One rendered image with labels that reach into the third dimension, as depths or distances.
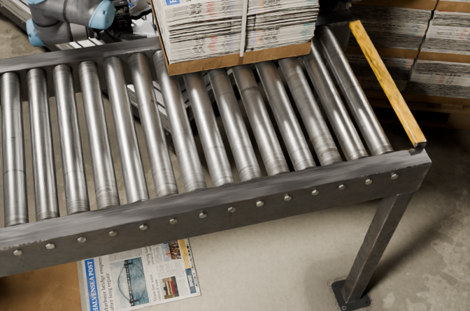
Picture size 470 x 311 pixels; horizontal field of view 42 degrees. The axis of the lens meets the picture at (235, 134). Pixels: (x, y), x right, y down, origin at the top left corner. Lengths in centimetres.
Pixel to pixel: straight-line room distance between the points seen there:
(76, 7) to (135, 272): 97
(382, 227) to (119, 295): 91
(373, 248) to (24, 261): 94
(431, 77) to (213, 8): 121
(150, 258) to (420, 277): 94
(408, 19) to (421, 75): 29
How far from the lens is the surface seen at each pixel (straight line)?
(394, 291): 219
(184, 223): 135
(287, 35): 155
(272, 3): 145
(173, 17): 141
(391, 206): 160
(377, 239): 174
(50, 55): 165
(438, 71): 239
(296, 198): 138
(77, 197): 136
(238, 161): 139
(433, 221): 237
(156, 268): 213
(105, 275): 214
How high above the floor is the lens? 193
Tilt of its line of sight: 52 degrees down
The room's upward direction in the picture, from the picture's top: 4 degrees clockwise
